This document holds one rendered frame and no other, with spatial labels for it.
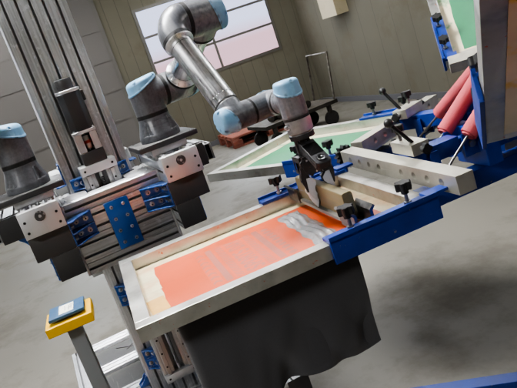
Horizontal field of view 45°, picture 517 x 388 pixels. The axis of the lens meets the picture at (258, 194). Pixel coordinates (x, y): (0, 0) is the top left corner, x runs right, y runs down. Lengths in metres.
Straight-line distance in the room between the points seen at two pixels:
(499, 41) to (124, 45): 9.17
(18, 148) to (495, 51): 1.62
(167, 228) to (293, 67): 8.65
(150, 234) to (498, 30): 1.60
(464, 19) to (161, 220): 1.61
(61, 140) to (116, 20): 7.69
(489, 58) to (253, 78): 9.53
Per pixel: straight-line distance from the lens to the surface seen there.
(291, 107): 1.71
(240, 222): 1.99
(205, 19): 1.98
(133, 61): 10.03
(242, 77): 10.47
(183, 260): 1.87
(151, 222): 2.30
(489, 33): 1.00
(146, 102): 2.28
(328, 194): 1.69
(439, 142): 1.91
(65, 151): 2.44
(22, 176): 2.24
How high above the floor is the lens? 1.51
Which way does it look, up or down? 14 degrees down
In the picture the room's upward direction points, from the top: 19 degrees counter-clockwise
